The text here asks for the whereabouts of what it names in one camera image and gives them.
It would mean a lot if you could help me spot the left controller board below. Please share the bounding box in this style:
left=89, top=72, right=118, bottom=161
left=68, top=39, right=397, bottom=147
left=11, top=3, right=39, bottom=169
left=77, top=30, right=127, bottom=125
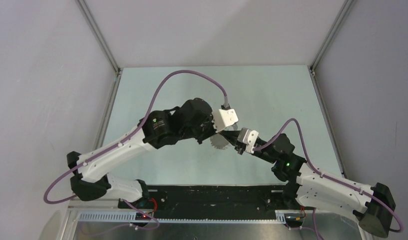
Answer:
left=135, top=212, right=153, bottom=221

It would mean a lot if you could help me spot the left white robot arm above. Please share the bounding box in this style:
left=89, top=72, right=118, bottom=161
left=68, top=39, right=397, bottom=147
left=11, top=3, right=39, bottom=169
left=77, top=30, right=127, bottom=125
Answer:
left=67, top=98, right=216, bottom=208

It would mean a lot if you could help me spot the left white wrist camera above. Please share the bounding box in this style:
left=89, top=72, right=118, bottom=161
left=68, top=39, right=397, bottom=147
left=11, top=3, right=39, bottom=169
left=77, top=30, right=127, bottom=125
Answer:
left=212, top=108, right=239, bottom=133

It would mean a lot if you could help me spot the right controller board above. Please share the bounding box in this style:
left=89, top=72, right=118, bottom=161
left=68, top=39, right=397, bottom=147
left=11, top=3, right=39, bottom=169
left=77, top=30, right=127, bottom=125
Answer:
left=285, top=216, right=305, bottom=222

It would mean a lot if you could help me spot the white slotted cable duct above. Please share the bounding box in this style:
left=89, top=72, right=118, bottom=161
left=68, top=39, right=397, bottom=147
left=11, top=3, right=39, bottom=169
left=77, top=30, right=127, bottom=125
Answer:
left=77, top=211, right=286, bottom=224

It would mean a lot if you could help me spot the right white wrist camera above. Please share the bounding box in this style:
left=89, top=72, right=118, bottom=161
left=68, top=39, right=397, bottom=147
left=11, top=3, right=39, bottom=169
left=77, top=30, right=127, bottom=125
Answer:
left=238, top=127, right=259, bottom=154

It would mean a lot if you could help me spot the aluminium corner post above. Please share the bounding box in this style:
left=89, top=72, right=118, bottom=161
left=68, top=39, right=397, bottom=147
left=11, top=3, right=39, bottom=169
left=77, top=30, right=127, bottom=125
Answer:
left=309, top=0, right=358, bottom=77
left=74, top=0, right=122, bottom=75

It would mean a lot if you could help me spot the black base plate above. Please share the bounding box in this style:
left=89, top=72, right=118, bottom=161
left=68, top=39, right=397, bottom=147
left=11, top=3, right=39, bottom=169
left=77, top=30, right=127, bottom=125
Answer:
left=133, top=185, right=302, bottom=220

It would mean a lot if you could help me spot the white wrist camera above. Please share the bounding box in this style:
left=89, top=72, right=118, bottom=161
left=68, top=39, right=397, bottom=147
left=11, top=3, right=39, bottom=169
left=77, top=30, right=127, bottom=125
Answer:
left=212, top=108, right=239, bottom=133
left=238, top=127, right=259, bottom=154

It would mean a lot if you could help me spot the left aluminium corner post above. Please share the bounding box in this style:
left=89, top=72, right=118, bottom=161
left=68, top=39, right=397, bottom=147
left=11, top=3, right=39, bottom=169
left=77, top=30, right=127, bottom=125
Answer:
left=74, top=0, right=122, bottom=75

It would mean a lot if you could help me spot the controller board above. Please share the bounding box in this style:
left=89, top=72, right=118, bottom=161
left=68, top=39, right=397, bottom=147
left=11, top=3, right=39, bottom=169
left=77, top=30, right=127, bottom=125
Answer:
left=285, top=216, right=305, bottom=222
left=135, top=212, right=153, bottom=221

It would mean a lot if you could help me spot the metal keyring band with rings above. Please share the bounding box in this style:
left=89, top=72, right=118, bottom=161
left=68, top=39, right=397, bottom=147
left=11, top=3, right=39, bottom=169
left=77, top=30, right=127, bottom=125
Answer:
left=210, top=124, right=238, bottom=150

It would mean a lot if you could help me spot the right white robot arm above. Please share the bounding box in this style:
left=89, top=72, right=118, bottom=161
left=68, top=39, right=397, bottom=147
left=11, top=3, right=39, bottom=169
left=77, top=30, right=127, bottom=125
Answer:
left=220, top=128, right=396, bottom=238

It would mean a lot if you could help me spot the right aluminium corner post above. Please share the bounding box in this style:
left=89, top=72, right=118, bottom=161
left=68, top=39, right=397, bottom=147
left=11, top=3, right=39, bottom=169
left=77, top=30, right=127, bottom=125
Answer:
left=309, top=0, right=358, bottom=77

